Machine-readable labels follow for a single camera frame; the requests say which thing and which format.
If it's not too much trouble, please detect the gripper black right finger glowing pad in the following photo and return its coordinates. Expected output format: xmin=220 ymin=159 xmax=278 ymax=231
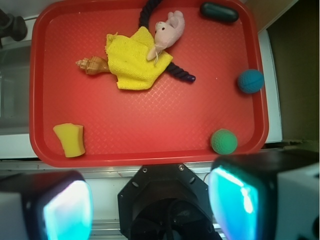
xmin=208 ymin=149 xmax=320 ymax=240

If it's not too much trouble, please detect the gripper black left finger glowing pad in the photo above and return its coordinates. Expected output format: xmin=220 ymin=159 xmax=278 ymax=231
xmin=0 ymin=170 xmax=94 ymax=240

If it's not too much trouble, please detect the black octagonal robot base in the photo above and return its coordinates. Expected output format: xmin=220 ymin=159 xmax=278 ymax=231
xmin=117 ymin=163 xmax=222 ymax=240

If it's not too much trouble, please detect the yellow sponge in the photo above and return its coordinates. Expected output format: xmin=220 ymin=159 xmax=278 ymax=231
xmin=53 ymin=123 xmax=86 ymax=158

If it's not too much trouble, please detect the dark green oblong sponge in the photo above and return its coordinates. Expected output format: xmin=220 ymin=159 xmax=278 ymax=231
xmin=199 ymin=2 xmax=239 ymax=23

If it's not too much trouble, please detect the green dimpled ball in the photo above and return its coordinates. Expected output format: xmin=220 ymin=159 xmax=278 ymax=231
xmin=210 ymin=128 xmax=238 ymax=155

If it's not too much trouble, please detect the red plastic tray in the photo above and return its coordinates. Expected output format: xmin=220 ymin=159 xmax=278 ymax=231
xmin=29 ymin=0 xmax=269 ymax=168

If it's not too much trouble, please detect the blue ball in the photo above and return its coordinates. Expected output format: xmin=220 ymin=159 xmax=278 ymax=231
xmin=237 ymin=69 xmax=265 ymax=94

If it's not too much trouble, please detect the brown seashell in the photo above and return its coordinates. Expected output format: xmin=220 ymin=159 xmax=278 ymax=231
xmin=75 ymin=56 xmax=110 ymax=75

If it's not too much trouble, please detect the yellow cloth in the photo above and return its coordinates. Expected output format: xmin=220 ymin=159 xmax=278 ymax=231
xmin=105 ymin=26 xmax=173 ymax=91

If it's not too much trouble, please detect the black knob object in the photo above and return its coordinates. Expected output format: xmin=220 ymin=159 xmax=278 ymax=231
xmin=0 ymin=9 xmax=28 ymax=42

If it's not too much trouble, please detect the pink plush bunny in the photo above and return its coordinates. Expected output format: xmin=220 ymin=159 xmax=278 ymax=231
xmin=146 ymin=10 xmax=186 ymax=62

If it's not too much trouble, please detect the dark purple rope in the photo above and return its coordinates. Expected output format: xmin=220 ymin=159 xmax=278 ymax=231
xmin=138 ymin=0 xmax=196 ymax=84

